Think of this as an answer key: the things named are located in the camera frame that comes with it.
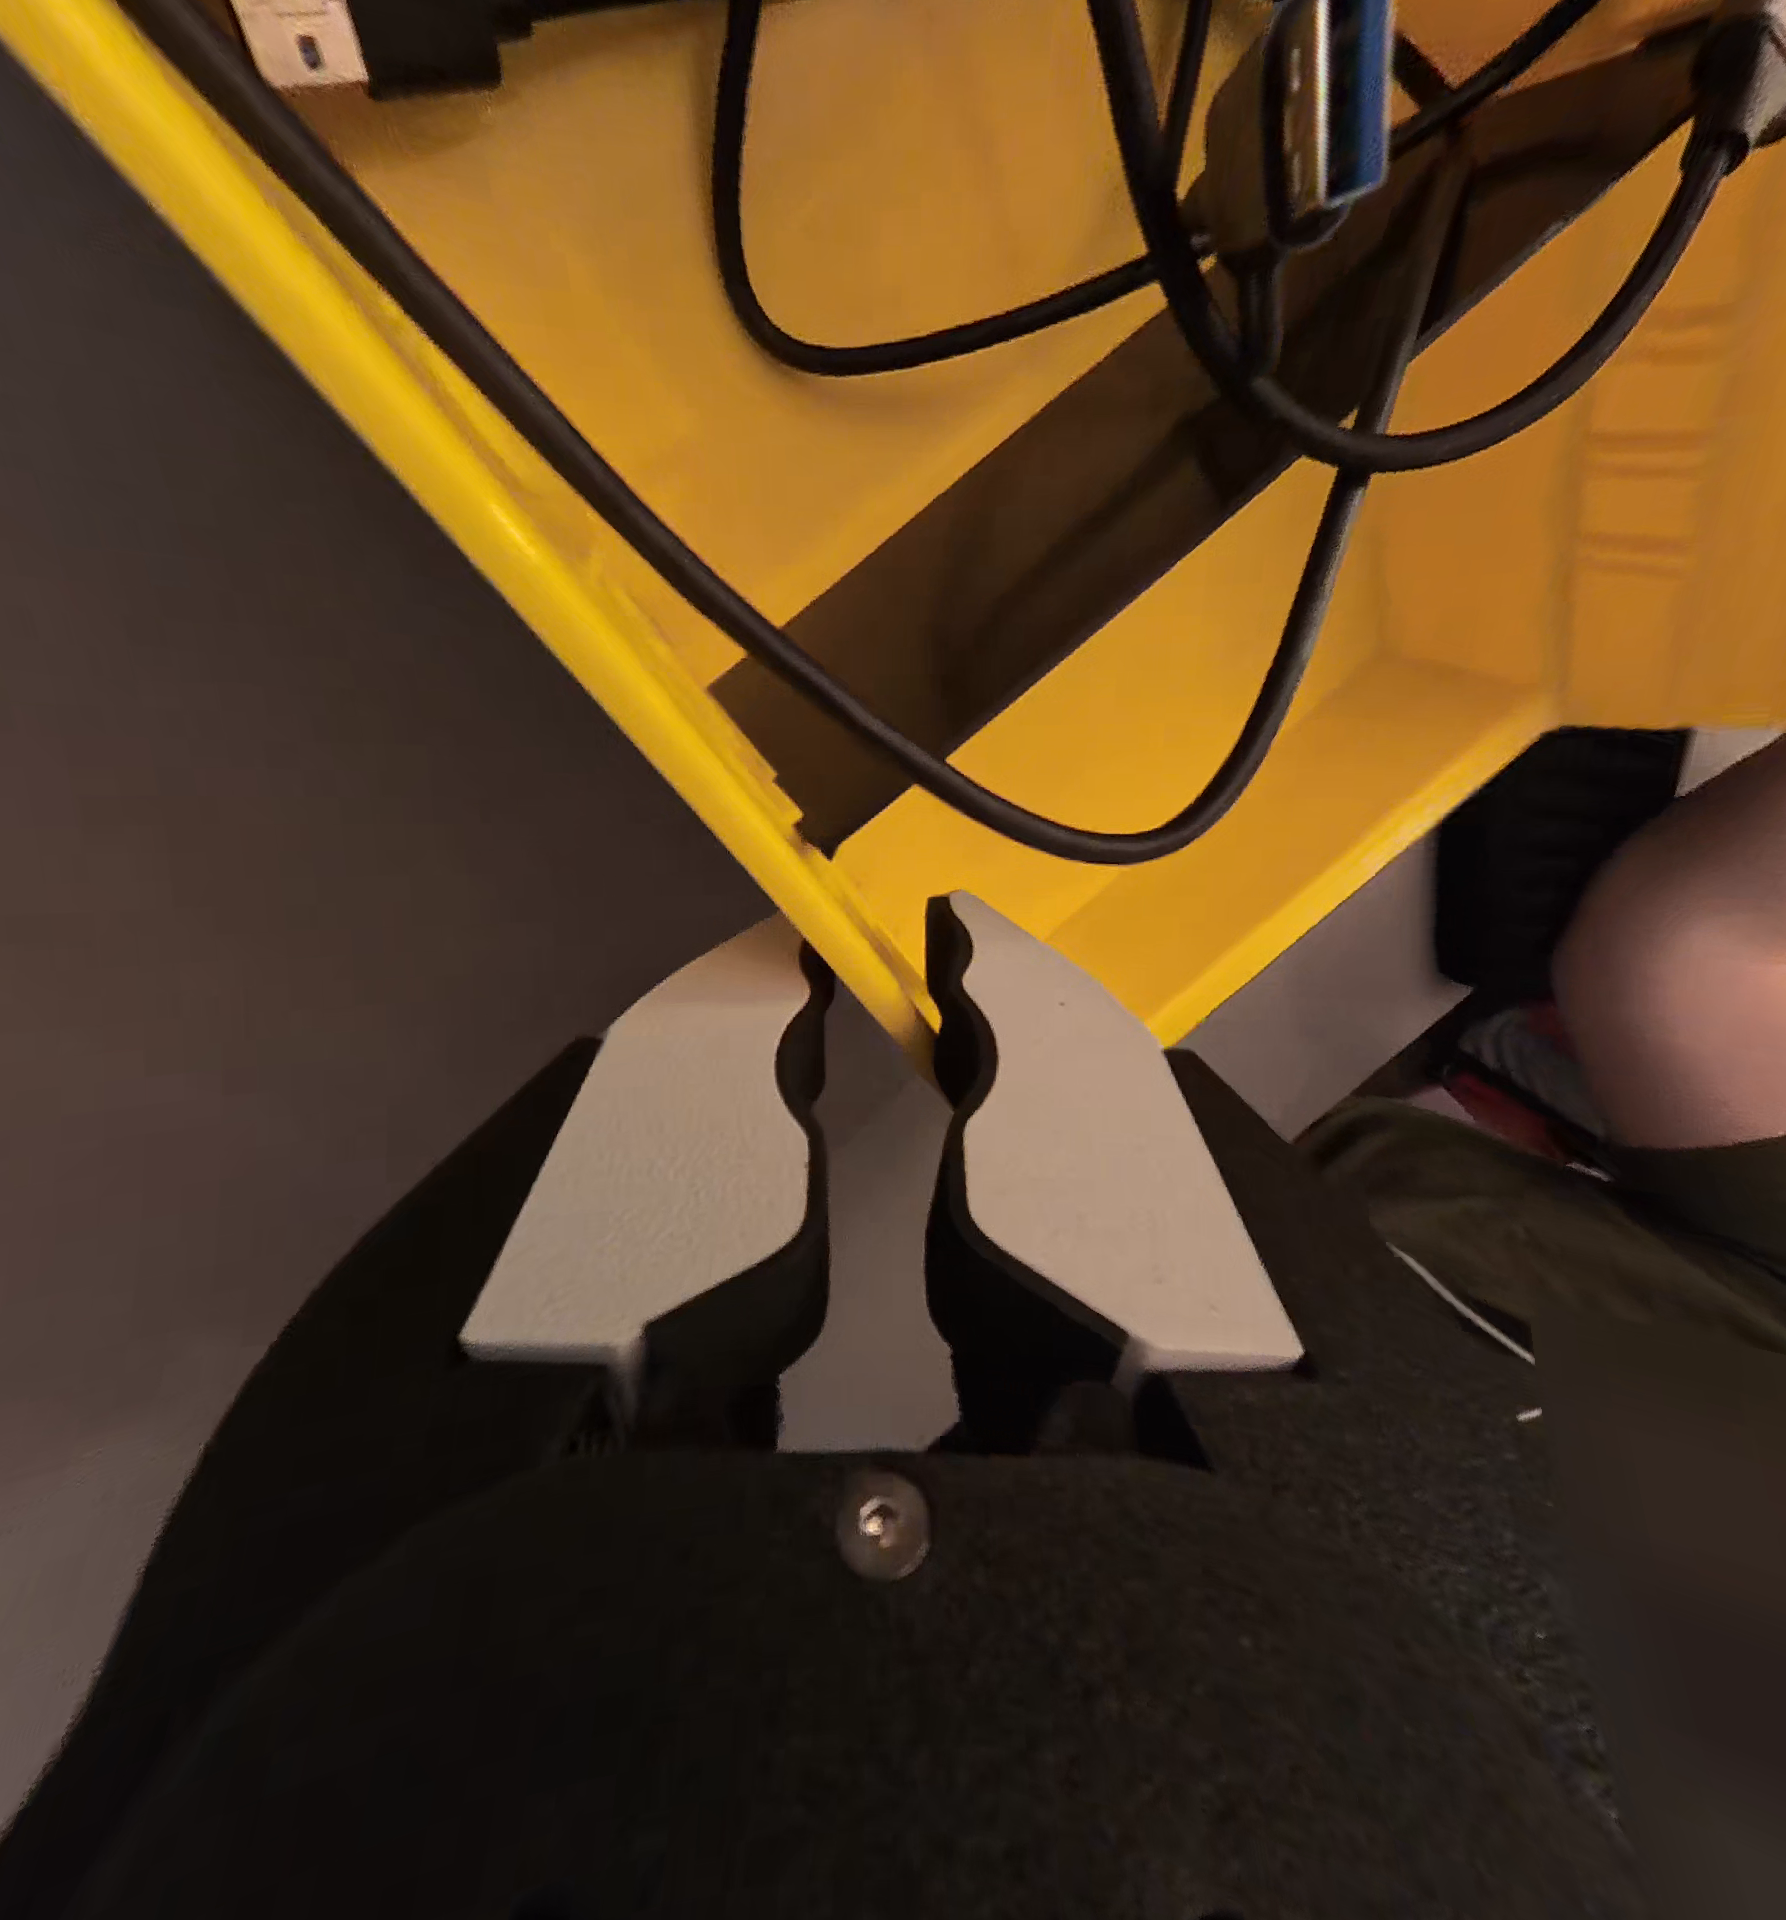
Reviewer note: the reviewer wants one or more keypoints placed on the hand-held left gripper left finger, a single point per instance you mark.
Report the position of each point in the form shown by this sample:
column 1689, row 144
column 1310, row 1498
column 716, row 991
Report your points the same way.
column 653, row 1184

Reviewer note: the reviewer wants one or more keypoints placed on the olive green shorts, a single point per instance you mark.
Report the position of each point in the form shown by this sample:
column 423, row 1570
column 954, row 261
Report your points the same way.
column 1658, row 1274

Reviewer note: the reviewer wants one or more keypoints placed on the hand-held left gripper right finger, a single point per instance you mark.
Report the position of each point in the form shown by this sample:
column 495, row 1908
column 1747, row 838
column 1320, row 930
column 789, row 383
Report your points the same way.
column 1118, row 1184

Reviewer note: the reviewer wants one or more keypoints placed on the yellow plastic bin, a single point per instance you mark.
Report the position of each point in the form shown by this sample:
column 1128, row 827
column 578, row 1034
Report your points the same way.
column 909, row 196

